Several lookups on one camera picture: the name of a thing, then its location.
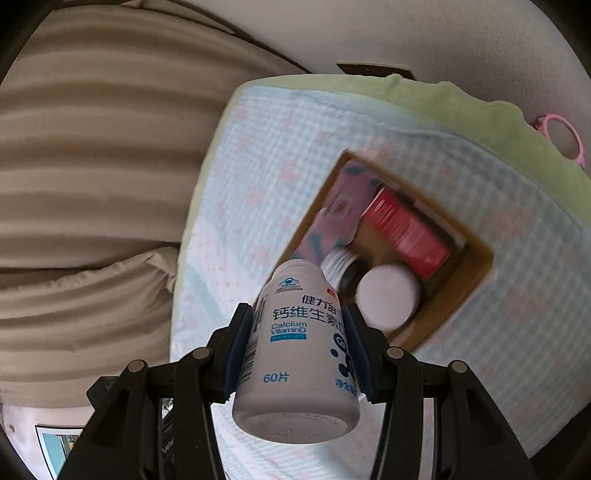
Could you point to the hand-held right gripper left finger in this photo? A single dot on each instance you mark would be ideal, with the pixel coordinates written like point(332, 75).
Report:
point(240, 355)

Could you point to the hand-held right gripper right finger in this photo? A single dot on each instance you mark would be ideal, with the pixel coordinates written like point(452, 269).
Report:
point(360, 355)

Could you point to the white pill bottle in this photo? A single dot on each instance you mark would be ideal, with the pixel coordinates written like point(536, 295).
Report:
point(295, 350)

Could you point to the white round lid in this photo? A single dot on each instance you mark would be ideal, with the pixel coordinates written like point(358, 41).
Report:
point(388, 295)

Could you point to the small black jar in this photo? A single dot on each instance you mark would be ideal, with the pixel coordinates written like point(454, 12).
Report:
point(348, 277)

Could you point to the pink patterned cardboard box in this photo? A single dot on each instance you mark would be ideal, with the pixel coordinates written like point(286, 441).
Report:
point(461, 281)

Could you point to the red carton box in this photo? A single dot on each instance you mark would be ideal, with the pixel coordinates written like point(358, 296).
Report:
point(406, 230)

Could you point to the blue checked floral blanket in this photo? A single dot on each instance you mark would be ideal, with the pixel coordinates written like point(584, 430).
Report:
point(485, 323)

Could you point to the light green bed sheet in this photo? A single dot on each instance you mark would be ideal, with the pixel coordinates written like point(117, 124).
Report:
point(461, 110)

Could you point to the framed wall picture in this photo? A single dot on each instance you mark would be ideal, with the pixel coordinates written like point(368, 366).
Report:
point(55, 447)

